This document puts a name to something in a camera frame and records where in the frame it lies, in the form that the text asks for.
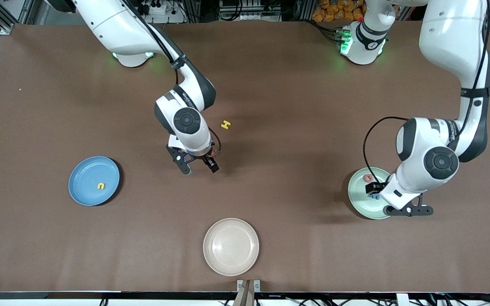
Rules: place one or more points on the blue foam capital W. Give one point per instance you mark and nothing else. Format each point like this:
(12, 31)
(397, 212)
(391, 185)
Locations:
(373, 197)

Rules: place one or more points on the pale green round plate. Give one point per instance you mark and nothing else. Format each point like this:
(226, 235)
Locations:
(362, 202)

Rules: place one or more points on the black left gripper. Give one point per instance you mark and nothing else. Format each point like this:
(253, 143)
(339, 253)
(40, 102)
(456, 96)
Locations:
(373, 188)

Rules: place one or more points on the brown table mat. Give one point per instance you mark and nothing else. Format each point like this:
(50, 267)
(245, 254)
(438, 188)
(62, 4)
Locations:
(270, 63)

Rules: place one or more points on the red foam letter O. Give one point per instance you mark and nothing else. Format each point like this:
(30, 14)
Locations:
(366, 178)

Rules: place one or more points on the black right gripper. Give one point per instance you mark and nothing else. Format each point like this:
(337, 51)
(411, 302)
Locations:
(206, 158)

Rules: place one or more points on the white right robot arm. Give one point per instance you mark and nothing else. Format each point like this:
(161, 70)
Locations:
(117, 25)

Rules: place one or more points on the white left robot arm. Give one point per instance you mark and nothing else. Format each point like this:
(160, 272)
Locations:
(453, 38)

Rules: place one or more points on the white equipment rack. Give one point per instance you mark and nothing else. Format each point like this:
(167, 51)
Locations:
(249, 8)

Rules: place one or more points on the blue round plate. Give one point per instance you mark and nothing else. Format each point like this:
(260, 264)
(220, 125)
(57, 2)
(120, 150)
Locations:
(83, 195)

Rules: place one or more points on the beige round plate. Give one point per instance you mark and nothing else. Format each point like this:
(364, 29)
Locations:
(231, 246)

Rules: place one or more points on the white power strip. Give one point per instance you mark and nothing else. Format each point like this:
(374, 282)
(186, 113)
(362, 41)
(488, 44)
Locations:
(164, 10)

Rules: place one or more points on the yellow foam letter H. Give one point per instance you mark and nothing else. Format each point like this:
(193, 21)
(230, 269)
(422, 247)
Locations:
(226, 125)

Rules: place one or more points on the brown camera pole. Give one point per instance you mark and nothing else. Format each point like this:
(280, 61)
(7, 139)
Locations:
(245, 297)

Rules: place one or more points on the pile of orange objects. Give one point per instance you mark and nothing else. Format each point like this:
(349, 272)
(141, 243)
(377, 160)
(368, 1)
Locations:
(328, 10)

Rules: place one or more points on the metal mounting bracket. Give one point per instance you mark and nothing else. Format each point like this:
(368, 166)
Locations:
(257, 285)

